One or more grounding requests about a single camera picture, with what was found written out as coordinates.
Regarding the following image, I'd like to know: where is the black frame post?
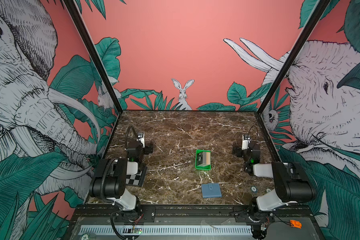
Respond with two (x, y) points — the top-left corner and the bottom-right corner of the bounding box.
(257, 0), (330, 115)
(64, 0), (123, 115)

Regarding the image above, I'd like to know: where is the gold credit card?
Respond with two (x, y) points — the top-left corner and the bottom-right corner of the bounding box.
(203, 152), (211, 166)

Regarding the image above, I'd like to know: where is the black front mounting rail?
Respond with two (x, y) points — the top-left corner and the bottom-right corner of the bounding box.
(71, 204), (314, 224)

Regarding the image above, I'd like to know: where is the white slotted cable duct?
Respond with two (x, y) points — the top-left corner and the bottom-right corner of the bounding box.
(78, 224), (253, 236)

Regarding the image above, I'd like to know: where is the left black frame post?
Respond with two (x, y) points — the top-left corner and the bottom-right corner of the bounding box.
(64, 0), (123, 115)

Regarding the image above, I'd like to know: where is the right black frame post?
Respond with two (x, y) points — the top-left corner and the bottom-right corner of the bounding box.
(257, 0), (330, 115)

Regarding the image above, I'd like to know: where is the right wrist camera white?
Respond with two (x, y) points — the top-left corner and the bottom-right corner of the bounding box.
(241, 134), (251, 150)

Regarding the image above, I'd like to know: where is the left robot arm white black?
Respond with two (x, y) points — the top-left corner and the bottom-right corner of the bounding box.
(89, 140), (153, 223)

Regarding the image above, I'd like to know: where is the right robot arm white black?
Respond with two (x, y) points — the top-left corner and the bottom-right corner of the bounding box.
(233, 141), (317, 223)

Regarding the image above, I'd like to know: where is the checkerboard calibration board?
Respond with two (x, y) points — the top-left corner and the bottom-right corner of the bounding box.
(126, 166), (148, 188)

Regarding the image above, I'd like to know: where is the blue leather card holder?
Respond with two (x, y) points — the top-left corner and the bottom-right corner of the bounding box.
(201, 183), (222, 199)

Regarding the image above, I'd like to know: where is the orange connector clip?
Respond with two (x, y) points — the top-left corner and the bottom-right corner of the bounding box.
(290, 220), (302, 229)

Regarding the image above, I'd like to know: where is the green plastic card tray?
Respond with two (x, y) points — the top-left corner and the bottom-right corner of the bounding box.
(195, 150), (212, 171)

